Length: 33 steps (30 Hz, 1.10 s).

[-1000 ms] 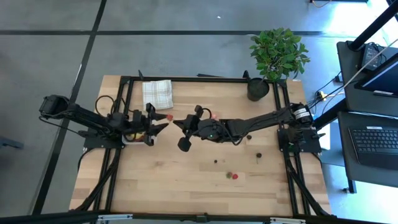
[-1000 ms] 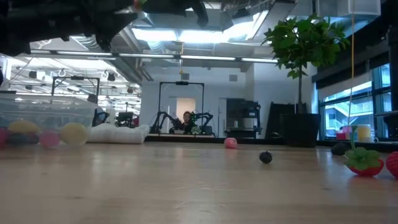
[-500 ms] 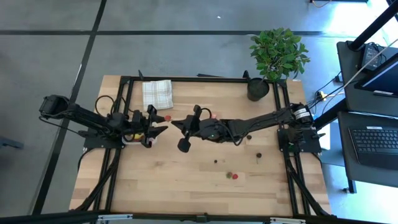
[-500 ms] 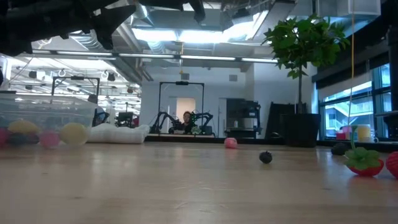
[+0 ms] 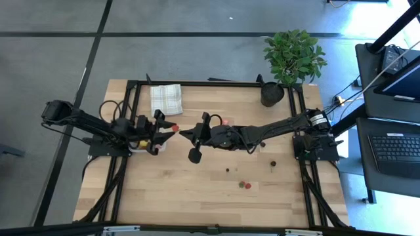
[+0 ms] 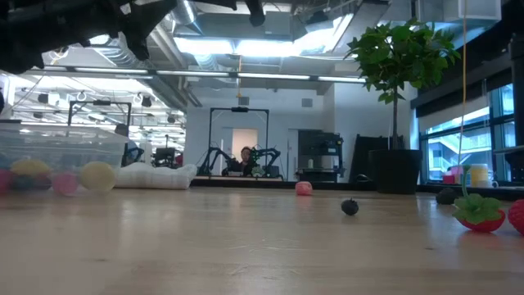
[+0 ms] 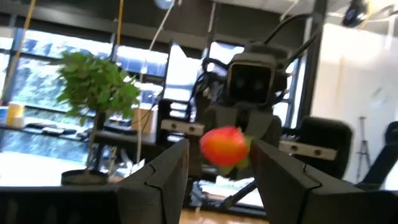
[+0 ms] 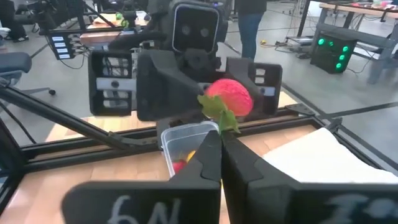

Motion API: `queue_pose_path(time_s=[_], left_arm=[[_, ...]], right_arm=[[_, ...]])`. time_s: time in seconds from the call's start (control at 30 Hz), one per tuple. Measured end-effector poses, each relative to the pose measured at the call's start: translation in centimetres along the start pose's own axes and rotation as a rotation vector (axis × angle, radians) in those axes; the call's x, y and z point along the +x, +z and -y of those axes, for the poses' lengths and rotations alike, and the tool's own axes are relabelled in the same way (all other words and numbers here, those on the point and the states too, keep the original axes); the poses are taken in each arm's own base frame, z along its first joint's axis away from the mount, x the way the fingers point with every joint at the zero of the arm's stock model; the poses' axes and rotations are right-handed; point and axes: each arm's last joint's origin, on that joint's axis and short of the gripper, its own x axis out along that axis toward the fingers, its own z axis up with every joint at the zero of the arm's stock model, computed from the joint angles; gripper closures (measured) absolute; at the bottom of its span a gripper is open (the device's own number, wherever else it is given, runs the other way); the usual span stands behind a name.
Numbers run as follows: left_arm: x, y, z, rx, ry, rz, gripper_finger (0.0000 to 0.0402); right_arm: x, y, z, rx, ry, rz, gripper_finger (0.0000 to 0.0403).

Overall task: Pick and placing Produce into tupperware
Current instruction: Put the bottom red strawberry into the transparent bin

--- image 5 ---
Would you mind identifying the black computer monitor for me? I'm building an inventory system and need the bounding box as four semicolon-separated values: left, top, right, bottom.
373;54;420;103

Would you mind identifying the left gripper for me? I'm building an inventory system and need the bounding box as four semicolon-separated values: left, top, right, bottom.
135;109;179;156

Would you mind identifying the green plant in black pot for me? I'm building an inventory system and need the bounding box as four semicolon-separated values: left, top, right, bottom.
261;28;328;108

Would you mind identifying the dark chair leg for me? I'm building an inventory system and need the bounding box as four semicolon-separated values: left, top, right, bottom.
0;144;26;158

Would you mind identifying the black floor cable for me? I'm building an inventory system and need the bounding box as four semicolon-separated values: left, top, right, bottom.
324;74;366;121

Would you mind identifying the white plaid folded cloth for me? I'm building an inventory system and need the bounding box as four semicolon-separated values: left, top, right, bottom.
150;83;184;119

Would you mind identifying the black laptop keyboard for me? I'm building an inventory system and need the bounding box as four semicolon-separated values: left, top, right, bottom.
367;132;420;180

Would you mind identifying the silver metal bracket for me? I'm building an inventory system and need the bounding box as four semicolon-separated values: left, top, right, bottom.
102;225;141;234
284;228;324;236

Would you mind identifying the clear plastic tupperware container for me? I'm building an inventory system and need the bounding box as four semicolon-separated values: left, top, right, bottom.
128;139;167;154

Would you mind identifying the black power adapter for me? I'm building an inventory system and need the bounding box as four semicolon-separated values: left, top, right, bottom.
381;45;410;75

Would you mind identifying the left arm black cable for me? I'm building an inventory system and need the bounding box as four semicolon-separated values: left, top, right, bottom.
99;100;132;124

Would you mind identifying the black slanted pole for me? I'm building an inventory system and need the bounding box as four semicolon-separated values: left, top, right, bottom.
366;0;420;54

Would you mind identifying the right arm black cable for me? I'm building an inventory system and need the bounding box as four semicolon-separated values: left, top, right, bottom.
209;113;224;128

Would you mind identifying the black aluminium rig frame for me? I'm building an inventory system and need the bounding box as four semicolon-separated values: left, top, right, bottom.
0;73;420;236

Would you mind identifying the black office desk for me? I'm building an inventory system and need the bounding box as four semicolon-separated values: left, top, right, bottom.
355;42;420;205

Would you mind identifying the long thin hanging cord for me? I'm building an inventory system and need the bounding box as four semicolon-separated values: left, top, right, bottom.
360;41;420;96

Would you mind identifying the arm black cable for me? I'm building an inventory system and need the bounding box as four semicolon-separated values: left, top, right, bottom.
99;100;132;124
209;113;224;128

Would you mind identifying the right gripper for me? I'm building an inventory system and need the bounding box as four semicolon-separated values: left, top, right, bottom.
179;111;234;165

